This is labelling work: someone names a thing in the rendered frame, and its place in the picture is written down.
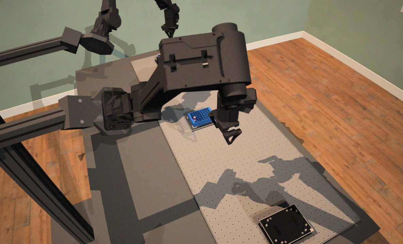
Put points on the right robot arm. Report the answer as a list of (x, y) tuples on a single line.
[(180, 69)]

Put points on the blue grid tube rack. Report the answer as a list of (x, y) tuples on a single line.
[(202, 117)]

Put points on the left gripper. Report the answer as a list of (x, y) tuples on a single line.
[(169, 27)]

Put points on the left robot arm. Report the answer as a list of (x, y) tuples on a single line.
[(109, 16)]

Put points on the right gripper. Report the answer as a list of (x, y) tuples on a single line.
[(222, 118)]

